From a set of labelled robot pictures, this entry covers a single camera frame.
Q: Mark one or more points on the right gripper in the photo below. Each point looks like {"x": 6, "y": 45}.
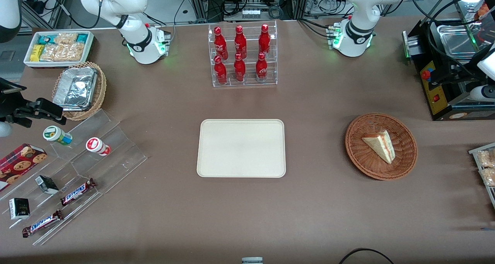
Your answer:
{"x": 7, "y": 103}

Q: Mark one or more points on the triangular sandwich with red filling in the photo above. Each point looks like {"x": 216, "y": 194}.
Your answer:
{"x": 381, "y": 144}

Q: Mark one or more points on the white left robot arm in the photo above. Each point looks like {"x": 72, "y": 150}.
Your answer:
{"x": 359, "y": 20}

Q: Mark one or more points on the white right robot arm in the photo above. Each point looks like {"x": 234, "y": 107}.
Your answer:
{"x": 133, "y": 36}

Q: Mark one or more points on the light wicker basket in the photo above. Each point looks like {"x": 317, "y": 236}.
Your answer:
{"x": 101, "y": 90}

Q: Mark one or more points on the cream rectangular serving tray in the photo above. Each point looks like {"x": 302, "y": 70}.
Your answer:
{"x": 240, "y": 148}

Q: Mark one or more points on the round brown wicker basket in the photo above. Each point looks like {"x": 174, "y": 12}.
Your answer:
{"x": 363, "y": 159}

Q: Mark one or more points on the grey metal tray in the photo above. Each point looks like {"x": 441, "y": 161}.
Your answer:
{"x": 492, "y": 196}

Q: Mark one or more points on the green lid white cup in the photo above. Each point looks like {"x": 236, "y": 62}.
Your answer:
{"x": 56, "y": 135}

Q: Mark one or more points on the silver foil container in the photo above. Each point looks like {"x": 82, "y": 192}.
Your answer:
{"x": 75, "y": 88}

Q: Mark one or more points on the white snack bin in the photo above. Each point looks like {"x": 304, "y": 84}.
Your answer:
{"x": 29, "y": 61}

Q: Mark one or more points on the red plaid cookie box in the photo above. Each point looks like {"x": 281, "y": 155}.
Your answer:
{"x": 19, "y": 163}

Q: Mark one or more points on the yellow snack packet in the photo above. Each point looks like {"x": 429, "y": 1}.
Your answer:
{"x": 37, "y": 53}

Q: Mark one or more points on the clear rice cracker bag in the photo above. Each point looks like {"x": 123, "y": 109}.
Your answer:
{"x": 64, "y": 52}
{"x": 65, "y": 38}

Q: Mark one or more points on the red lid white cup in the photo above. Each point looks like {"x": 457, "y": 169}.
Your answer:
{"x": 96, "y": 145}

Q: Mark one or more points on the small black box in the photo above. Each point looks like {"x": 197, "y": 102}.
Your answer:
{"x": 19, "y": 208}
{"x": 47, "y": 184}

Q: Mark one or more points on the teal snack packet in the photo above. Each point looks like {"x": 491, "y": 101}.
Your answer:
{"x": 82, "y": 38}
{"x": 45, "y": 39}

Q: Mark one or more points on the brown snickers bar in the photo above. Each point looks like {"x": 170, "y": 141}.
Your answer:
{"x": 77, "y": 191}
{"x": 41, "y": 223}

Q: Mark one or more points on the clear acrylic stepped display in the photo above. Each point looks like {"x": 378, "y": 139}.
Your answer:
{"x": 116, "y": 155}

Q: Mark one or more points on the red cola bottle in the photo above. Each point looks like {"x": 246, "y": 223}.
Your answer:
{"x": 239, "y": 70}
{"x": 240, "y": 43}
{"x": 262, "y": 68}
{"x": 264, "y": 40}
{"x": 220, "y": 71}
{"x": 220, "y": 43}

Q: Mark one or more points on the clear acrylic bottle rack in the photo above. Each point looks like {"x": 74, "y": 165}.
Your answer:
{"x": 249, "y": 76}

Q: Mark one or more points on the white power strip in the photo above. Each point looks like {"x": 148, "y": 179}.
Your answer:
{"x": 251, "y": 13}

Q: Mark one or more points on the small grey device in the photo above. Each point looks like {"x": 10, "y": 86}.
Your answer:
{"x": 252, "y": 261}

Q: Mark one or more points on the black machine with yellow panel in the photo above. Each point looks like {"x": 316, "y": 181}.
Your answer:
{"x": 437, "y": 90}

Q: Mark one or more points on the steel pan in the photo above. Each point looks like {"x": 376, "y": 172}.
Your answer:
{"x": 456, "y": 41}

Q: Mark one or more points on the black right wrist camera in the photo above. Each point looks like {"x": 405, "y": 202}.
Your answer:
{"x": 8, "y": 96}

